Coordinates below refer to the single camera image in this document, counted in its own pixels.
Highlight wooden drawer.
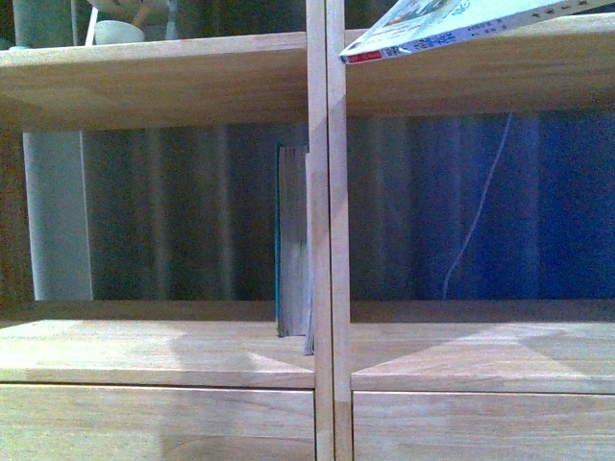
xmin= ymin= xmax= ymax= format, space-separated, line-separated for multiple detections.
xmin=353 ymin=391 xmax=614 ymax=460
xmin=1 ymin=384 xmax=316 ymax=460

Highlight upper right wooden drawer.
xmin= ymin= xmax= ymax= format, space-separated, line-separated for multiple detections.
xmin=353 ymin=391 xmax=614 ymax=460

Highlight right wooden shelf unit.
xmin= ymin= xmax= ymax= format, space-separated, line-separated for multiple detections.
xmin=326 ymin=1 xmax=614 ymax=460

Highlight pale green ceramic cup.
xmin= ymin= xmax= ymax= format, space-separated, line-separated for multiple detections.
xmin=94 ymin=20 xmax=145 ymax=45

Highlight white illustrated children's book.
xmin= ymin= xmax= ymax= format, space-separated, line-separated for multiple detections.
xmin=339 ymin=0 xmax=608 ymax=65

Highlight left wooden shelf unit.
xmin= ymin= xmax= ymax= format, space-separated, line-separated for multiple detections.
xmin=1 ymin=1 xmax=335 ymax=460

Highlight white hanging cable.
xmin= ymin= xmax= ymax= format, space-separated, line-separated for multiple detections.
xmin=441 ymin=111 xmax=513 ymax=301

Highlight upper left wooden drawer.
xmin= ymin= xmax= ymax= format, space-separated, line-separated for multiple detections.
xmin=1 ymin=384 xmax=316 ymax=460

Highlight pale pages book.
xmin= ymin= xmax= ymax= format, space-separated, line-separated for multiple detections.
xmin=280 ymin=146 xmax=314 ymax=356

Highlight teal cover book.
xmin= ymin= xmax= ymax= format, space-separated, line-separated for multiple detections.
xmin=274 ymin=142 xmax=284 ymax=338

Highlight wooden shelf unit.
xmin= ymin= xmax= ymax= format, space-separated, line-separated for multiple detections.
xmin=326 ymin=1 xmax=614 ymax=460
xmin=1 ymin=1 xmax=335 ymax=460

